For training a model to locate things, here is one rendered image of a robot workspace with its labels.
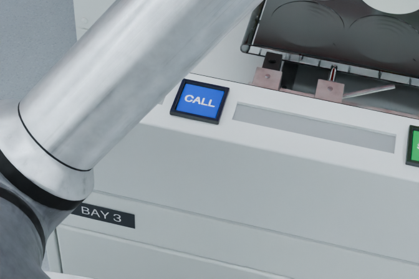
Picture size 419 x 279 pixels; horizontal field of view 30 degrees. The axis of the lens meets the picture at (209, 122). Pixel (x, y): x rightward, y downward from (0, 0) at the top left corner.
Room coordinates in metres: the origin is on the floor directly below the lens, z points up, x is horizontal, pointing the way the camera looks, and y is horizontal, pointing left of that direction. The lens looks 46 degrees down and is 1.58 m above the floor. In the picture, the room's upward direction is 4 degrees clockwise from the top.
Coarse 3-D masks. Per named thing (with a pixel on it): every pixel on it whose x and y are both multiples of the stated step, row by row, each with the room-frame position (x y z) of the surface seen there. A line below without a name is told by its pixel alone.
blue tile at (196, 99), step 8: (184, 88) 0.64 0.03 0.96; (192, 88) 0.64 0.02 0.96; (200, 88) 0.64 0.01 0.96; (208, 88) 0.65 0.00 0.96; (184, 96) 0.63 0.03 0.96; (192, 96) 0.63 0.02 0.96; (200, 96) 0.63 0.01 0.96; (208, 96) 0.63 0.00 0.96; (216, 96) 0.63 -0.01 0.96; (184, 104) 0.62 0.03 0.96; (192, 104) 0.62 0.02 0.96; (200, 104) 0.62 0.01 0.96; (208, 104) 0.62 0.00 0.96; (216, 104) 0.62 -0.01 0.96; (192, 112) 0.61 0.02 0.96; (200, 112) 0.61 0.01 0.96; (208, 112) 0.61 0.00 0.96; (216, 112) 0.61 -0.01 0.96
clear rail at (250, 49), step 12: (240, 48) 0.80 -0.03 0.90; (252, 48) 0.79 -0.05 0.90; (264, 48) 0.79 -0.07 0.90; (288, 60) 0.78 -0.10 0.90; (300, 60) 0.78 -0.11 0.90; (312, 60) 0.78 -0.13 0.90; (324, 60) 0.78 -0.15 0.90; (348, 72) 0.77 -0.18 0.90; (360, 72) 0.76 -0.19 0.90; (372, 72) 0.76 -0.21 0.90; (384, 72) 0.76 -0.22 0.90; (408, 84) 0.75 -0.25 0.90
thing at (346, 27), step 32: (288, 0) 0.91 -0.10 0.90; (320, 0) 0.91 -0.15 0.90; (352, 0) 0.92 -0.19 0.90; (256, 32) 0.83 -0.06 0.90; (288, 32) 0.84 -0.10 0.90; (320, 32) 0.84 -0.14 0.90; (352, 32) 0.85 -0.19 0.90; (384, 32) 0.85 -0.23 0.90; (416, 32) 0.86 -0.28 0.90; (384, 64) 0.78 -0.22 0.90; (416, 64) 0.79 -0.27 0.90
